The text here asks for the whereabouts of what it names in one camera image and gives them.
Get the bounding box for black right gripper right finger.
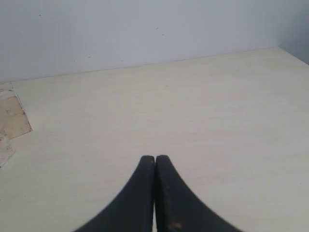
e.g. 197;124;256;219
155;155;238;232

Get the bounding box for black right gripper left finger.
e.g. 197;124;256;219
77;156;155;232

